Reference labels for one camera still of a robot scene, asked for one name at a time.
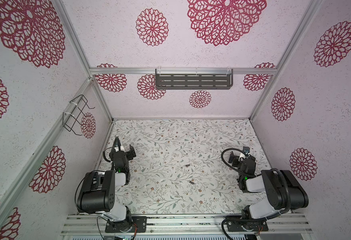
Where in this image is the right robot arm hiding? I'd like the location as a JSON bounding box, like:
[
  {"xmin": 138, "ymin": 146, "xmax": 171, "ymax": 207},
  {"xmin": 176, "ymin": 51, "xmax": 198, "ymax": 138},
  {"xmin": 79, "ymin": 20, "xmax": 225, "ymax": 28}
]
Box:
[{"xmin": 221, "ymin": 148, "xmax": 309, "ymax": 223}]

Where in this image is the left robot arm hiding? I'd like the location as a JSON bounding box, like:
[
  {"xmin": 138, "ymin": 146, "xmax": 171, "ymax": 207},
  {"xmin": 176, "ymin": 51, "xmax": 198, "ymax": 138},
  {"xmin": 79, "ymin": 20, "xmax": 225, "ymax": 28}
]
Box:
[{"xmin": 75, "ymin": 145, "xmax": 136, "ymax": 232}]

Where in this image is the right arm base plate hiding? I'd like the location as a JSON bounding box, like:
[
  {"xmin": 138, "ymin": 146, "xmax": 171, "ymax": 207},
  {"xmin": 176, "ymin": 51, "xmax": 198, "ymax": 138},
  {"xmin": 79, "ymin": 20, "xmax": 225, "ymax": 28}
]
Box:
[{"xmin": 226, "ymin": 216, "xmax": 269, "ymax": 232}]

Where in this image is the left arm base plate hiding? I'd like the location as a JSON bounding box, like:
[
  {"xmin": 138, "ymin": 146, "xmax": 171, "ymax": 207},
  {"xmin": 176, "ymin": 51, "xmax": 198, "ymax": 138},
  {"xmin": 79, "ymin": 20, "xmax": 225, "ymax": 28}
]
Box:
[{"xmin": 105, "ymin": 216, "xmax": 147, "ymax": 234}]

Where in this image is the black wire wall rack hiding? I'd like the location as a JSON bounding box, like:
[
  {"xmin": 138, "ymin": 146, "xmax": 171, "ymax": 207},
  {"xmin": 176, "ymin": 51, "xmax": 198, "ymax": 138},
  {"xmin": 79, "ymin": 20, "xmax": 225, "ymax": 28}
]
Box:
[{"xmin": 61, "ymin": 95, "xmax": 95, "ymax": 136}]

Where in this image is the dark grey wall shelf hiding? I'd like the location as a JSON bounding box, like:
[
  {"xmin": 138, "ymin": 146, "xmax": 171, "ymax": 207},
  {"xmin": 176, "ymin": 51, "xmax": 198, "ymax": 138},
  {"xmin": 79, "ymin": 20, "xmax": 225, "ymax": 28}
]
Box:
[{"xmin": 154, "ymin": 69, "xmax": 233, "ymax": 90}]

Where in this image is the aluminium front rail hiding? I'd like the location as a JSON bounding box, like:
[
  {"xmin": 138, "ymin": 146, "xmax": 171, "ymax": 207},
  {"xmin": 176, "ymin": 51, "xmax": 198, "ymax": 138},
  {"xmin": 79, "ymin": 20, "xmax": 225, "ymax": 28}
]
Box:
[{"xmin": 59, "ymin": 214, "xmax": 313, "ymax": 237}]

